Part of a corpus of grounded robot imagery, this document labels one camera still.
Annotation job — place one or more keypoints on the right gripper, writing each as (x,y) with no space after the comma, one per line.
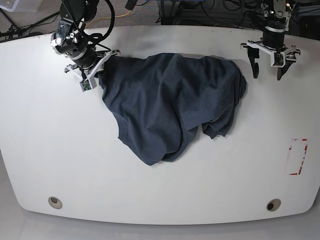
(88,62)

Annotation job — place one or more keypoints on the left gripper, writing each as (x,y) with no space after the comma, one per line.
(273,46)

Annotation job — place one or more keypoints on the dark blue T-shirt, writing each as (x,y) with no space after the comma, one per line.
(161,101)

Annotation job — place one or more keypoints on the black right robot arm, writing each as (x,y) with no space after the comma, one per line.
(70,31)

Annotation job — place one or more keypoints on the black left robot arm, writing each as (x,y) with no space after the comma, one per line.
(271,17)

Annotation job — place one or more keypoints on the black tripod stand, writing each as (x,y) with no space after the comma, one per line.
(15,31)

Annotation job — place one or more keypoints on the clear plastic storage box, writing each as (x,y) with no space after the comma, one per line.
(20,6)

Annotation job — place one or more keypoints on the red tape rectangle marking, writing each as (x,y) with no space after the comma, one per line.
(296,156)

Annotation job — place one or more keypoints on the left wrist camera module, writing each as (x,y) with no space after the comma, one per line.
(277,59)

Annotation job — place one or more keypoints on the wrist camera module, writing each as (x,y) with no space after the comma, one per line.
(277,59)
(88,84)

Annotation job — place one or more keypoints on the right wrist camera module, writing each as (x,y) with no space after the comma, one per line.
(88,84)

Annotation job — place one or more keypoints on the metal equipment frame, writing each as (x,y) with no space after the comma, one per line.
(186,12)

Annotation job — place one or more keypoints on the right table cable grommet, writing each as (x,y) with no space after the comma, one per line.
(273,205)

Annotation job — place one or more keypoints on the table cable grommet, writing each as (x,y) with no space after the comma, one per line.
(273,205)
(55,203)

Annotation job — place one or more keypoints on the left table cable grommet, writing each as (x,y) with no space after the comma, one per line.
(55,203)

